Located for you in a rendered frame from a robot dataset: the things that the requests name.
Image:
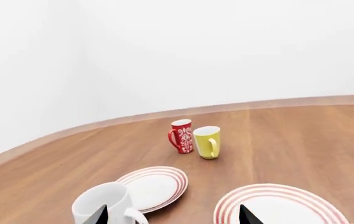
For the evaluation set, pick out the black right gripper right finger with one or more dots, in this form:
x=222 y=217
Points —
x=249 y=217

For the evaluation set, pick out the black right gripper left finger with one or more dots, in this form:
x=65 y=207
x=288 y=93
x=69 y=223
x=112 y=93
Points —
x=100 y=217

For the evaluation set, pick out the white plate with red rings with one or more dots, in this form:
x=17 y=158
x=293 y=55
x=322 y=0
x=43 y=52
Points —
x=288 y=205
x=156 y=187

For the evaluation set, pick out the yellow and white mug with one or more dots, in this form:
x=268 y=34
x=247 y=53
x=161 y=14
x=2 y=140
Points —
x=205 y=144

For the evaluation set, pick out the red mug with white pattern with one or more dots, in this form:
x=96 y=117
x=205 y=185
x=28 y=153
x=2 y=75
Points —
x=183 y=140

